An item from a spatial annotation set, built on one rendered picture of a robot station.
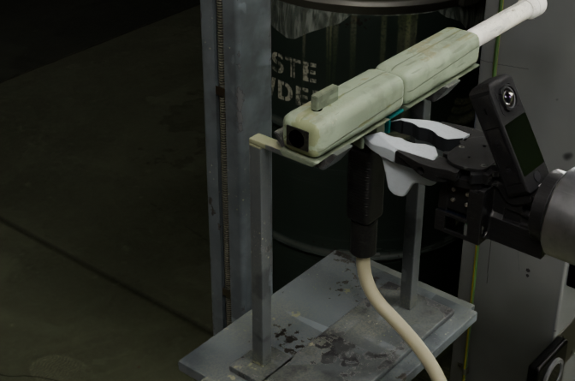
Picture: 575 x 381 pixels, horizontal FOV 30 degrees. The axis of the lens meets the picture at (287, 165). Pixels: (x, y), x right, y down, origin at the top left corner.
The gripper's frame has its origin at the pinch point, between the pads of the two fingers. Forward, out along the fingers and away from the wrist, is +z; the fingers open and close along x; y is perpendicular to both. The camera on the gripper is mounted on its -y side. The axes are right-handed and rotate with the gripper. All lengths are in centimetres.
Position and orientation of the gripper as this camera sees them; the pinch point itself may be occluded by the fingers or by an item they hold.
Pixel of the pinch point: (387, 128)
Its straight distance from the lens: 113.2
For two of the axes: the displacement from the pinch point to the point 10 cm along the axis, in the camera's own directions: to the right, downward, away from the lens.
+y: 0.0, 8.8, 4.8
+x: 6.3, -3.7, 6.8
